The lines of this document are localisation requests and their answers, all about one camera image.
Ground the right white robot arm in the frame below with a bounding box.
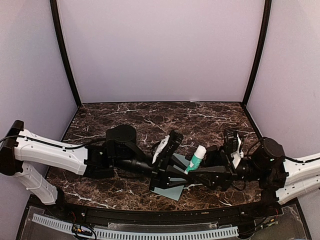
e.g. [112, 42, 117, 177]
[185, 135, 320, 217]

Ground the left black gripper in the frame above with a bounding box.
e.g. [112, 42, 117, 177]
[113, 152, 196, 192]

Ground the grey slotted cable duct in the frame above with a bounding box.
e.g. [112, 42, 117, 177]
[32, 213, 239, 240]

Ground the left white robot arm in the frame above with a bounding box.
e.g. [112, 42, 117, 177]
[0, 120, 192, 218]

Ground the left black frame post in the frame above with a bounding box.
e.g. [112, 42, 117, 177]
[49, 0, 82, 108]

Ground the black frame post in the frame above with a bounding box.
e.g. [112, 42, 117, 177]
[49, 0, 82, 108]
[241, 0, 272, 109]

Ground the right black frame post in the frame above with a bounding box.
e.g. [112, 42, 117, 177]
[241, 0, 272, 109]

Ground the black front table rail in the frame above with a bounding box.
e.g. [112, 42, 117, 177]
[52, 202, 279, 225]

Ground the teal green envelope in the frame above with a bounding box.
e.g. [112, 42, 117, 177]
[150, 153, 190, 201]

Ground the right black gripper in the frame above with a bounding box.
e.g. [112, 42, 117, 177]
[185, 145, 265, 193]

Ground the green white glue stick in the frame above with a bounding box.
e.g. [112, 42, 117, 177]
[184, 145, 207, 174]

